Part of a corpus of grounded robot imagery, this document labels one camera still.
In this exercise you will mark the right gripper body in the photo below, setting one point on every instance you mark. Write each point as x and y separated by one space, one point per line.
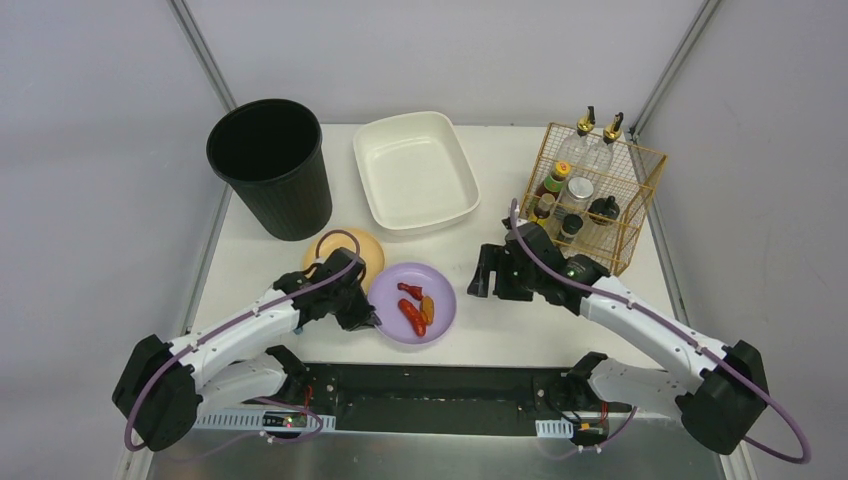
499 277

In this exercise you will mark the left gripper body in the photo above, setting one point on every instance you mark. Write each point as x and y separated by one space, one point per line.
357 312

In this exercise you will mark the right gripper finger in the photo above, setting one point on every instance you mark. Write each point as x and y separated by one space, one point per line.
486 278
509 284

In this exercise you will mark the purple plate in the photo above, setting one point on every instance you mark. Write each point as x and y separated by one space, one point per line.
384 296

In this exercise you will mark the yellow plate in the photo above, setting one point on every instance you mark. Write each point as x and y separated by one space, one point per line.
371 252

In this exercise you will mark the red sausage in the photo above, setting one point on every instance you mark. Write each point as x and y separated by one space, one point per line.
414 316

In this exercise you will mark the small red meat piece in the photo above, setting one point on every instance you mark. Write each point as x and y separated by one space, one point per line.
416 292

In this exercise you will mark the yellow label sauce bottle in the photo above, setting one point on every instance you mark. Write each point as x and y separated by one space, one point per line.
542 211

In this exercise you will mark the black cap spice jar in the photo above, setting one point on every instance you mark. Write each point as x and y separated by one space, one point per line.
569 229

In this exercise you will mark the orange fried nugget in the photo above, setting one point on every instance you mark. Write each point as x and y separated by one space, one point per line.
427 309

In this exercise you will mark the silver lid salt shaker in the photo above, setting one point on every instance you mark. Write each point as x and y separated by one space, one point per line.
576 195

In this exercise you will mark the yellow cap sauce bottle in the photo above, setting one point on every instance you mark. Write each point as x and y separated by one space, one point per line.
555 179

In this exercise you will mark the clear glass oil bottle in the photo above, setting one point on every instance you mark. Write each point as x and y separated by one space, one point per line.
574 146

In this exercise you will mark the glass bottle with brown sauce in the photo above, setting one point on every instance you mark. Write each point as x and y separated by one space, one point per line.
599 156

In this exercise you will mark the black lid grinder jar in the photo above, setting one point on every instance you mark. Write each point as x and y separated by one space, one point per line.
603 211

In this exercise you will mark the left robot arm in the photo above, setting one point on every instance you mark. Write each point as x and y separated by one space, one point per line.
166 386

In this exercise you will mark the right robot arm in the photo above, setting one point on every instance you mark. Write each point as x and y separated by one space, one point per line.
713 389

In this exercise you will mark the white rectangular tub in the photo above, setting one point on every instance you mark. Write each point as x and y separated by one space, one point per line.
415 173

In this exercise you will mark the black plastic bin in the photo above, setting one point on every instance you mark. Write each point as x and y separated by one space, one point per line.
270 153

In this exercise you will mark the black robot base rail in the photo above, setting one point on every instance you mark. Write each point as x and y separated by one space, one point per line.
445 400

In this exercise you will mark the gold wire basket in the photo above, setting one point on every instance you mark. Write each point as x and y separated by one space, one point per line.
633 179

